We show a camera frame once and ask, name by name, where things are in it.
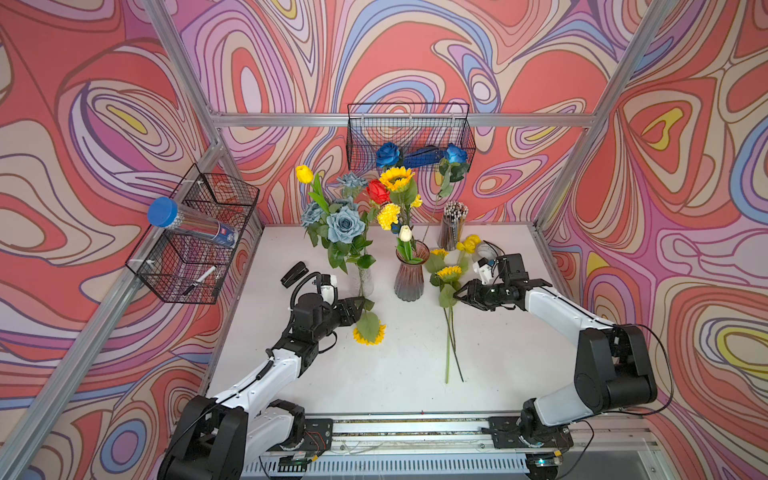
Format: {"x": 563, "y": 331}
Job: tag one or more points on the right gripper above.
{"x": 473, "y": 288}

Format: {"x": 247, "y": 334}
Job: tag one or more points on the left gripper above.
{"x": 347, "y": 308}

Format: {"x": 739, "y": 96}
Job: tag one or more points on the yellow rose spray stem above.
{"x": 461, "y": 256}

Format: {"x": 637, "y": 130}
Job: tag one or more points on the yellow sunflower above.
{"x": 369, "y": 329}

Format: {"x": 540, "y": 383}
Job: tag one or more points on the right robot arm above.
{"x": 612, "y": 370}

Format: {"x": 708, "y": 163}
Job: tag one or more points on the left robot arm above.
{"x": 240, "y": 402}

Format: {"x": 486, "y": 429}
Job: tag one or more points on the clear textured glass vase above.
{"x": 365, "y": 284}

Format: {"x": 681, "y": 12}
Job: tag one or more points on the ribbed pink grey vase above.
{"x": 409, "y": 282}

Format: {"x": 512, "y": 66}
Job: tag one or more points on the grey tape roll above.
{"x": 485, "y": 250}

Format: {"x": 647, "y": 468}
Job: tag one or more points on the black stapler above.
{"x": 297, "y": 272}

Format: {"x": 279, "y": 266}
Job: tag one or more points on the grey blue rose bunch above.
{"x": 343, "y": 233}

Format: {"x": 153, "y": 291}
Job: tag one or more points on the white tulip bud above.
{"x": 405, "y": 244}

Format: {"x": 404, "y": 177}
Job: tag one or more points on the white marker pen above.
{"x": 199, "y": 280}

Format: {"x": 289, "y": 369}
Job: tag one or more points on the right blue rose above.
{"x": 452, "y": 167}

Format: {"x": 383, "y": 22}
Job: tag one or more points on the yellow carnation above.
{"x": 388, "y": 216}

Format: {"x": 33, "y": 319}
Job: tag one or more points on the red rose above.
{"x": 378, "y": 193}

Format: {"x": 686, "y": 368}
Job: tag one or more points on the yellow tulip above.
{"x": 307, "y": 177}

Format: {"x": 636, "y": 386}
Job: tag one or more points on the blue object in basket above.
{"x": 421, "y": 157}

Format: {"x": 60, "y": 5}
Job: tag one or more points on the left blue rose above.
{"x": 387, "y": 156}

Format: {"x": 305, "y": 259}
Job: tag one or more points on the blue capped pencil tube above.
{"x": 166, "y": 213}

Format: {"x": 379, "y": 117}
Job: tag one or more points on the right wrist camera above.
{"x": 484, "y": 269}

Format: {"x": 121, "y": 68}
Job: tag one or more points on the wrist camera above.
{"x": 327, "y": 284}
{"x": 484, "y": 269}

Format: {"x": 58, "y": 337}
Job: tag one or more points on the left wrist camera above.
{"x": 327, "y": 284}

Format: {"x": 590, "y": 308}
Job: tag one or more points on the left black wire basket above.
{"x": 172, "y": 261}

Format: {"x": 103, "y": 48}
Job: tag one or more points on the black wire basket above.
{"x": 172, "y": 261}
{"x": 409, "y": 125}

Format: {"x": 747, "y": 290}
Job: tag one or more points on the back black wire basket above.
{"x": 409, "y": 125}

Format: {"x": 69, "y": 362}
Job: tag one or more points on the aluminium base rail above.
{"x": 470, "y": 446}

